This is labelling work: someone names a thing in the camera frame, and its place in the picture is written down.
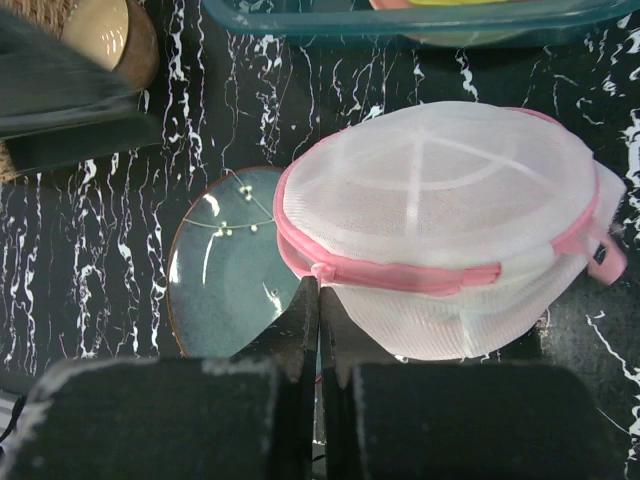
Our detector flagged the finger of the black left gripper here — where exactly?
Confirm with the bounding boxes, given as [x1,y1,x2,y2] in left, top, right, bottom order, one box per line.
[1,9,160,178]

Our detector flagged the pink plate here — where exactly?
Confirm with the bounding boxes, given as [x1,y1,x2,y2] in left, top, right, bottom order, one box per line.
[369,0,415,10]

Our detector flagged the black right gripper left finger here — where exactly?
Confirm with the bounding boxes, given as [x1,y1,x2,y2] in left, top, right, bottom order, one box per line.
[1,277,319,479]

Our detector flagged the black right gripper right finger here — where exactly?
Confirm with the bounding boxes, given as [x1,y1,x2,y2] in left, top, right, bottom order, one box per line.
[319,287,622,479]

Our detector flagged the beige brown bowl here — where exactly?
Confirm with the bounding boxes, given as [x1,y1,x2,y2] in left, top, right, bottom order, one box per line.
[61,0,159,92]

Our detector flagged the teal ceramic plate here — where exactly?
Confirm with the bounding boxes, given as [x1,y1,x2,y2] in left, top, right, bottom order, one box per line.
[167,167,299,358]

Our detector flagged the teal plastic tray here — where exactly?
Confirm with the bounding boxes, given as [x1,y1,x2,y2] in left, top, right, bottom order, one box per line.
[203,1,639,49]

